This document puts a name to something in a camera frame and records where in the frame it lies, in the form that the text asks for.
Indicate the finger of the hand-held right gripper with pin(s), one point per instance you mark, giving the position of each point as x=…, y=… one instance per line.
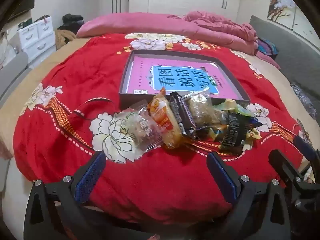
x=282, y=162
x=303, y=146

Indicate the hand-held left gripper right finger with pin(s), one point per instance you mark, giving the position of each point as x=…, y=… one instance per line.
x=220, y=175

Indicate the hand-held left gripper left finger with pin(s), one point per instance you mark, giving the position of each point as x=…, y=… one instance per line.
x=91, y=177

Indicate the yellow cake packet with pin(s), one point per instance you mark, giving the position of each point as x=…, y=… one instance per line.
x=252, y=136

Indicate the black green pea packet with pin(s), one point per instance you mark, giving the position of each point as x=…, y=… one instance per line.
x=233, y=130

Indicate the light green snack packet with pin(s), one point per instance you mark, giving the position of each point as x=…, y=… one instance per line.
x=241, y=110

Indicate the meat floss cake clear packet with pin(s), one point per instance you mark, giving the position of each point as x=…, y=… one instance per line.
x=202, y=110

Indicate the brown chocolate bar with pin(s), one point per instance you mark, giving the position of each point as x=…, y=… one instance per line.
x=181, y=115

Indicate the pale yellow pastry packet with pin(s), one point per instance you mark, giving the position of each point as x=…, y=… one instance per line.
x=230, y=103

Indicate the hawthorn roll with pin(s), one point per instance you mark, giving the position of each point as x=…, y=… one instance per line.
x=146, y=128

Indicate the orange bread packet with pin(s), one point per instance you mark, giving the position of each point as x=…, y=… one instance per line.
x=163, y=120

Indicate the shallow grey cardboard box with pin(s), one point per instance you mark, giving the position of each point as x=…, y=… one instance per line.
x=130, y=100

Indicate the dark floral cloth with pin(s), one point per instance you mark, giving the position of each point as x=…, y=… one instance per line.
x=305, y=97

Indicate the grey padded headboard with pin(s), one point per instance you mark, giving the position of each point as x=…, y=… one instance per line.
x=287, y=50

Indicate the teal and purple cloth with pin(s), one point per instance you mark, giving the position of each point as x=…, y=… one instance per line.
x=267, y=47

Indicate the red floral blanket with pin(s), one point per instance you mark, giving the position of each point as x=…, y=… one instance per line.
x=87, y=67

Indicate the pink and blue book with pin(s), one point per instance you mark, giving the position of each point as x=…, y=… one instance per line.
x=142, y=72

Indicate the grey padded footboard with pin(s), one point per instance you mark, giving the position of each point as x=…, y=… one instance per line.
x=12, y=72

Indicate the white drawer cabinet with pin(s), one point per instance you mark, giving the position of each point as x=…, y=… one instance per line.
x=37, y=40

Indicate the crumpled pink quilt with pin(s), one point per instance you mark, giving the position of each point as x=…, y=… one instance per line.
x=212, y=22

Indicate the pink duvet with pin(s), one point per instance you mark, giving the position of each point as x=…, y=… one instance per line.
x=125, y=25

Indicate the dark clothes pile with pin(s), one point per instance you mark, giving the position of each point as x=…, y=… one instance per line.
x=71, y=21

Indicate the tree wall painting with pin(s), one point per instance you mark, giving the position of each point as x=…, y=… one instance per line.
x=280, y=2

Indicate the black wall television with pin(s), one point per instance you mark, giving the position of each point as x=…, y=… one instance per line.
x=22, y=5

